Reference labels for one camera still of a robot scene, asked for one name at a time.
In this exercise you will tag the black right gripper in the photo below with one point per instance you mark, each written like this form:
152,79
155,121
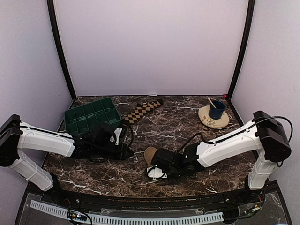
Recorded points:
173,181

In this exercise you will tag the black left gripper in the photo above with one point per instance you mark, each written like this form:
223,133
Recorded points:
120,155

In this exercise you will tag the green plastic divider tray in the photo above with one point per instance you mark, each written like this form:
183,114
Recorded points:
84,118

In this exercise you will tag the tan ribbed sock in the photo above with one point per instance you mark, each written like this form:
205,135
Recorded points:
149,154

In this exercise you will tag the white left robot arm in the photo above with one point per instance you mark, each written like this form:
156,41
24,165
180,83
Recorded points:
15,136

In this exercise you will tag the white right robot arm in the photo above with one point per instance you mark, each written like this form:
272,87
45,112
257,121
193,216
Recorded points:
263,133

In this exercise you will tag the cream floral plate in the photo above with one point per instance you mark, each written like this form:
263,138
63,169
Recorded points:
206,120

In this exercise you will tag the brown argyle sock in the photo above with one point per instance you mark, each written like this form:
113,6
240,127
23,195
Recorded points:
140,111

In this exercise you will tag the blue speckled mug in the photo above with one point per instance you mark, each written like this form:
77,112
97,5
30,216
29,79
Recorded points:
216,109

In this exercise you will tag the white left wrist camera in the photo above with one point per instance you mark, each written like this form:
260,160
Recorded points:
115,138

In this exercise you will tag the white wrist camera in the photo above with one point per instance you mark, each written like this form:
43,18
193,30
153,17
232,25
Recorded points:
155,173
115,138

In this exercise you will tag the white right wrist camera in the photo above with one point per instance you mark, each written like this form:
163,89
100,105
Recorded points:
155,173

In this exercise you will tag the white slotted cable duct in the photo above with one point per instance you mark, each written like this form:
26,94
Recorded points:
126,218

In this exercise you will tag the black front rail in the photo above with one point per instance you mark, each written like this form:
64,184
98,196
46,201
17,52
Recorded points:
90,201

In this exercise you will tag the left black frame post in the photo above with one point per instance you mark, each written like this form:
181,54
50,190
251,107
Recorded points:
59,48

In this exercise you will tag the black frame post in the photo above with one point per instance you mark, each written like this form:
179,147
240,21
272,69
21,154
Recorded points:
242,51
59,48

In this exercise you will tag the right black frame post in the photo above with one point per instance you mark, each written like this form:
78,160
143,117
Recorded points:
242,51

